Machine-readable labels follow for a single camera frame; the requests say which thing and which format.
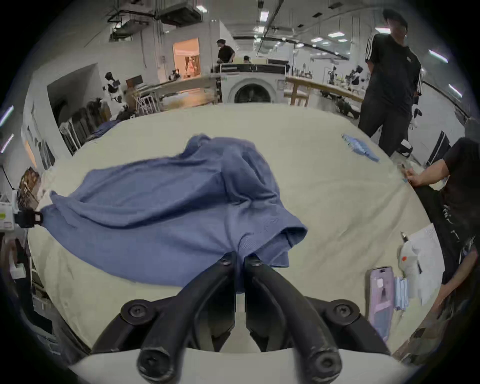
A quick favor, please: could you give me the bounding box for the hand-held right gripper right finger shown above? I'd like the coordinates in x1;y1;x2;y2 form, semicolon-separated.
244;256;391;384

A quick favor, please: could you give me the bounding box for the blue shirt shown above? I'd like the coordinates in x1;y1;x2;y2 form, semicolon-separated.
39;134;309;294

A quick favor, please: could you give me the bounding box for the white washing machine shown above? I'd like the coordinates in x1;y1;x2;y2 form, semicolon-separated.
219;63;288;105

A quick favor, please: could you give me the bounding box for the bed with beige sheet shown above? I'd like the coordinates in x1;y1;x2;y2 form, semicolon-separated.
28;103;432;354

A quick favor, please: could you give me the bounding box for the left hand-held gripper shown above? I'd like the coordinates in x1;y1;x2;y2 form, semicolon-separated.
0;190;44;234

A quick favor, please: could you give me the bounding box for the white and black robot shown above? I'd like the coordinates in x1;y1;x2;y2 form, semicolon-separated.
104;72;126;112

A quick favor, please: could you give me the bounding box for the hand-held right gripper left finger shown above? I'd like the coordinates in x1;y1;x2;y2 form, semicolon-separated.
92;252;238;384

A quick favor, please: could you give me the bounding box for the phone in lilac case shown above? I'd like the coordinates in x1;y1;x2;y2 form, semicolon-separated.
367;266;397;344

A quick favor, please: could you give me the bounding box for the stack of blue packs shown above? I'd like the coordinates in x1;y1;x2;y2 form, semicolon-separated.
393;277;410;311

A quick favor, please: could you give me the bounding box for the long wooden table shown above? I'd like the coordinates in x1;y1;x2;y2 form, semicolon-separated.
284;76;367;110
138;74;222;112

